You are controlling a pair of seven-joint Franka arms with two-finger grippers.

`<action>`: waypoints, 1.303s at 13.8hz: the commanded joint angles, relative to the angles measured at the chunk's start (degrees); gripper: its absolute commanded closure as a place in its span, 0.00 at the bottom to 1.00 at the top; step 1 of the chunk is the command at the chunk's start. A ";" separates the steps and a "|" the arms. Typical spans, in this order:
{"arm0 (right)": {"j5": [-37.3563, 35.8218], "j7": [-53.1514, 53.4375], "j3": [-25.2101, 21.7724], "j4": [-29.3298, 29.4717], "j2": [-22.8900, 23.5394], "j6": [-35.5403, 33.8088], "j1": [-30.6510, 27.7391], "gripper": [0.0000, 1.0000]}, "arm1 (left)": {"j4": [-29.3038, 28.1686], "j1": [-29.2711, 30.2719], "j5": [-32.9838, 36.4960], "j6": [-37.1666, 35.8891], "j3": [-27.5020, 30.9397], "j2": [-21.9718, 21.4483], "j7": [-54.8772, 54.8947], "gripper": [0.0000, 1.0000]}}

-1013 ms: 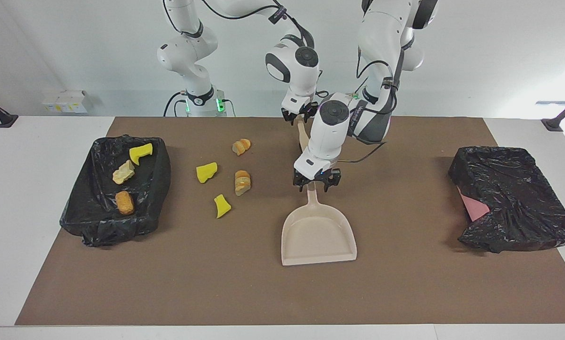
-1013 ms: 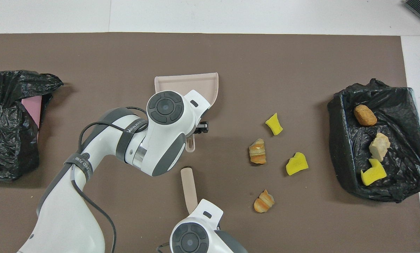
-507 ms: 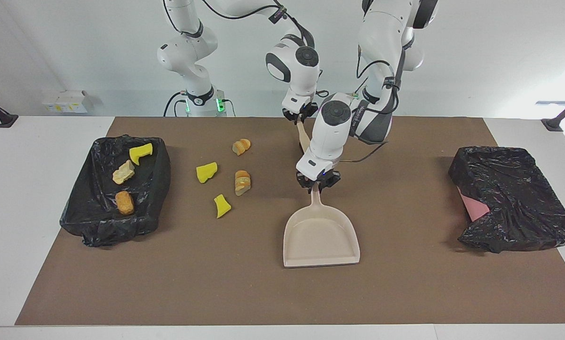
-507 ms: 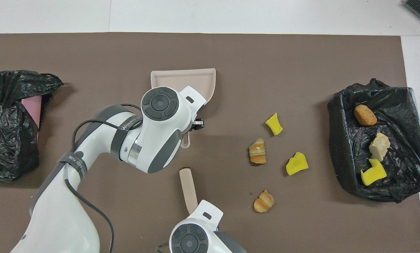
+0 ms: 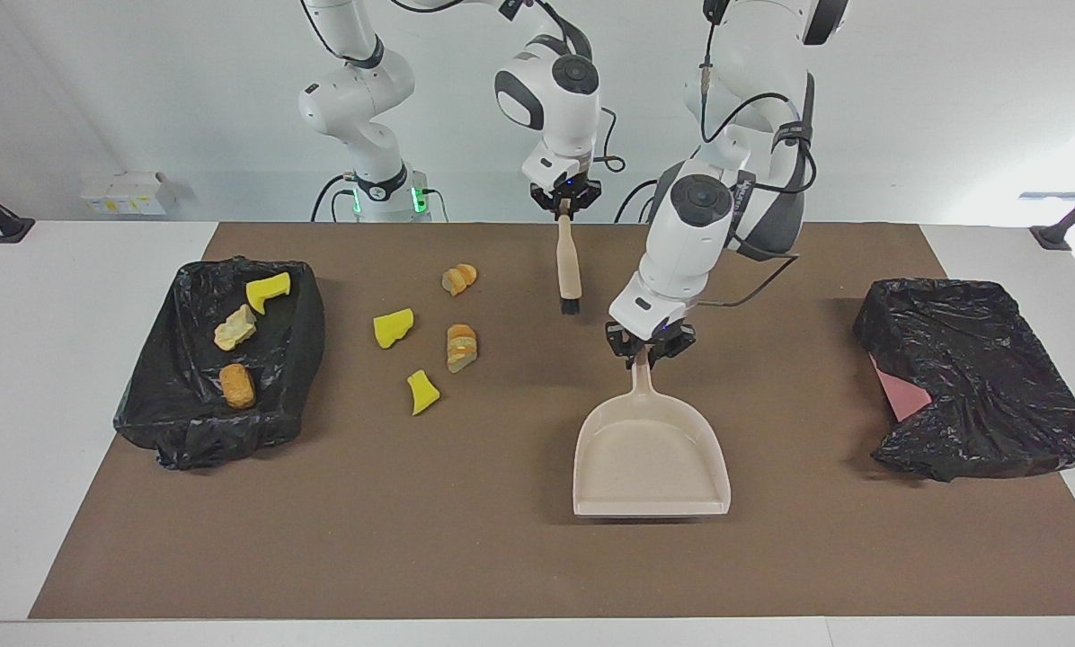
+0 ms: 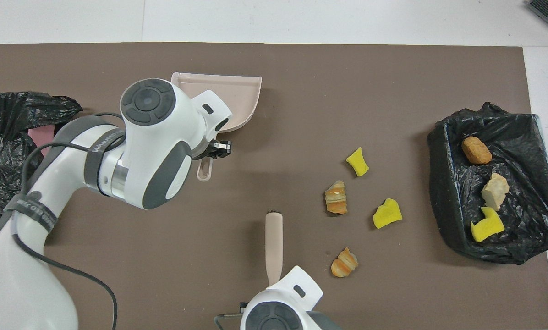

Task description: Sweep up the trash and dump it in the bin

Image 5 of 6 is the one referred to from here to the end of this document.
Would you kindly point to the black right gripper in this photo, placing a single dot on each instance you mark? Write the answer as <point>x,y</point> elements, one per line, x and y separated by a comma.
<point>569,191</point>

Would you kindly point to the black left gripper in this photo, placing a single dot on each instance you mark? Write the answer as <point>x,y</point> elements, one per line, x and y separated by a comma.
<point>654,348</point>

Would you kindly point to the beige hand brush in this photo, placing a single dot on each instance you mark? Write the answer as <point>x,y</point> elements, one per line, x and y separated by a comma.
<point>570,270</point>

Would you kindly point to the beige plastic dustpan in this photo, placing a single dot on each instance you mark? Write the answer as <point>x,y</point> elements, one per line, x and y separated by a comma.
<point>650,458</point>

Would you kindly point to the orange striped croissant toy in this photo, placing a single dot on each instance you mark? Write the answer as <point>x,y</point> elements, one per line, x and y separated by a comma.
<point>461,350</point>
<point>459,280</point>

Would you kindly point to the large yellow sponge piece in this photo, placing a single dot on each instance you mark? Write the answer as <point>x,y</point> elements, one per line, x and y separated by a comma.
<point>392,330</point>

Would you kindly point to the small yellow sponge wedge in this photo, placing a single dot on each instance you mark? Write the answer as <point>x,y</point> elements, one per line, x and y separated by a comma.
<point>422,395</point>

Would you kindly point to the green and yellow sponge piece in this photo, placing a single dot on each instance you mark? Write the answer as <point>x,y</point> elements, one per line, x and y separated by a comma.
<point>268,289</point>

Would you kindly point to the cream sponge chunk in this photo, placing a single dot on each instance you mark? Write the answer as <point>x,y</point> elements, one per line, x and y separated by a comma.
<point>235,330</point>

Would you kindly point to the brown sponge chunk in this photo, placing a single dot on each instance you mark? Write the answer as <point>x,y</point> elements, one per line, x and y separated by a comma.
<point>238,386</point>

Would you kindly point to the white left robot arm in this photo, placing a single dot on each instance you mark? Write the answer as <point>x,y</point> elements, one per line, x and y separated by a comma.
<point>695,252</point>

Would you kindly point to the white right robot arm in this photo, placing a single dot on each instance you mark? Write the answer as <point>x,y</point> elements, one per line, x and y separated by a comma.
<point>358,99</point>

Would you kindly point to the pink bin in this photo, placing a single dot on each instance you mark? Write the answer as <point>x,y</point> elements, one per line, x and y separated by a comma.
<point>901,400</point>

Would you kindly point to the black bag over pink bin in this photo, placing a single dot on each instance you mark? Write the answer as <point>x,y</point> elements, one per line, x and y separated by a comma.
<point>978,359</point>

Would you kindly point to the black bag lined bin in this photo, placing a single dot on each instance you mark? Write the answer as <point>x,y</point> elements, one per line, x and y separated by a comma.
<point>187,404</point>

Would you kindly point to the brown table mat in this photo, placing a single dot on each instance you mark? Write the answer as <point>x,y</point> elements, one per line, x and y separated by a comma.
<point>537,557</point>

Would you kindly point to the white wall box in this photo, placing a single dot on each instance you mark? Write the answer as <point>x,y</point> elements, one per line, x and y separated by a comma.
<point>128,193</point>

